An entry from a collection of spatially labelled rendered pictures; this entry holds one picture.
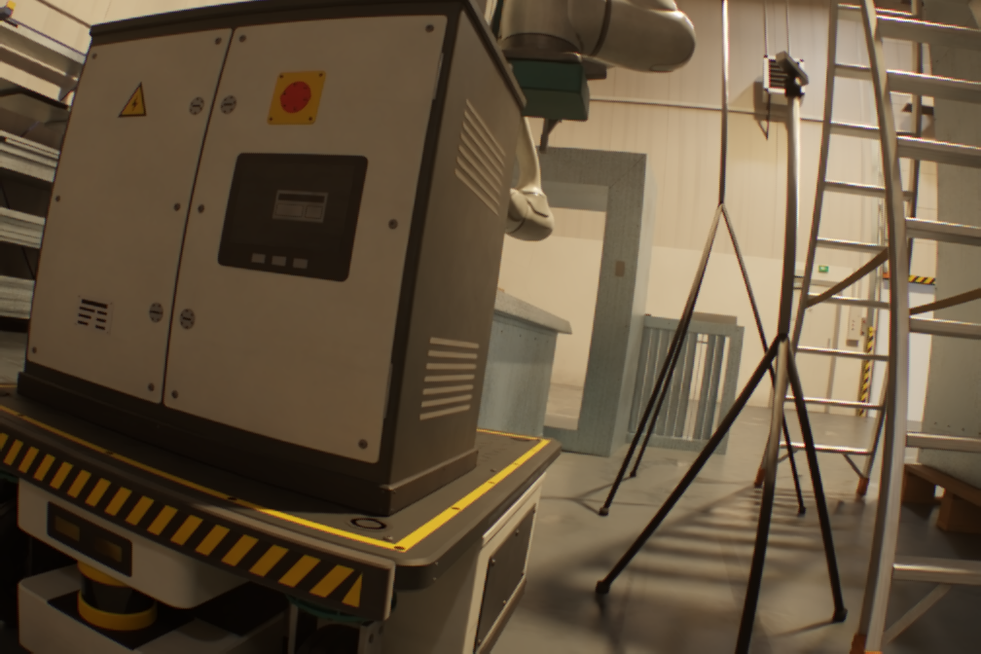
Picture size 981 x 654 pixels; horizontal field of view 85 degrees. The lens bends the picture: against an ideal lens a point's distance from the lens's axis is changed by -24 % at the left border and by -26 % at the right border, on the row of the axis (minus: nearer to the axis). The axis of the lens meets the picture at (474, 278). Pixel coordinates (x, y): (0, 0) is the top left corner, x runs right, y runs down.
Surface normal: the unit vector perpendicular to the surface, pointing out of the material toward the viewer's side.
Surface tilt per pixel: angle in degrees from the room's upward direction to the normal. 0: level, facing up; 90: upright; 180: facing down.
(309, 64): 90
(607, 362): 90
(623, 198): 90
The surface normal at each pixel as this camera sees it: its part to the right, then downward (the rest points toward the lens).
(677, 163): -0.33, -0.13
